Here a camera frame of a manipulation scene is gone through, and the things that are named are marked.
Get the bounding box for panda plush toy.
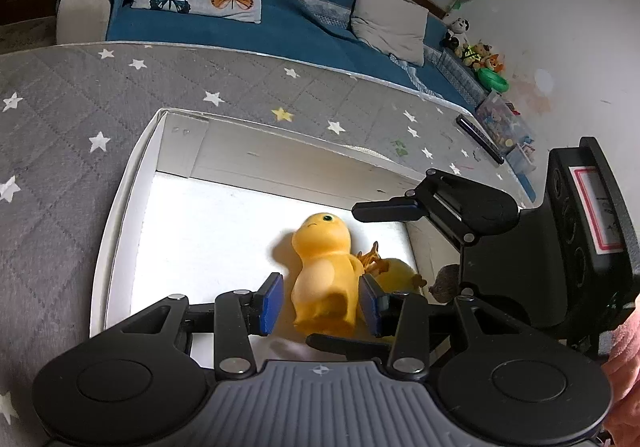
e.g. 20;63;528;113
440;18;471;51

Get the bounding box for white cardboard box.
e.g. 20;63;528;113
89;108;532;369

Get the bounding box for yellow plush toy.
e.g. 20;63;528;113
462;42;494;68

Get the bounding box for small pale blue box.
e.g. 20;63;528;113
507;142;539;176

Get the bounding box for clear plastic toy bin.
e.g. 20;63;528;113
473;90;536;158

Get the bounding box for yellow rubber duck figure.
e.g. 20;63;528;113
290;212;366;339

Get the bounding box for green plastic ring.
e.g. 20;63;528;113
475;66;511;92

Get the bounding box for beige cushion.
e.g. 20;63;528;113
349;0;430;66

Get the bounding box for black remote control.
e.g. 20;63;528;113
455;114;506;165

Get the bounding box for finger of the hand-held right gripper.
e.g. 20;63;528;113
305;332;397;359
351;168;522;246

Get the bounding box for blue sofa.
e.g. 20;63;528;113
55;0;538;208

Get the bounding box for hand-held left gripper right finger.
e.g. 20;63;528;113
360;274;547;377

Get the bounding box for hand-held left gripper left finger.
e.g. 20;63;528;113
92;272;286;379

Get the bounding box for brown fuzzy hedgehog toy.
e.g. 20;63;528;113
430;263;464;304

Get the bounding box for round yellow toy orange feet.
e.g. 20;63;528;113
356;240;429;299

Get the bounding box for grey star print mat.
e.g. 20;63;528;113
0;41;540;447

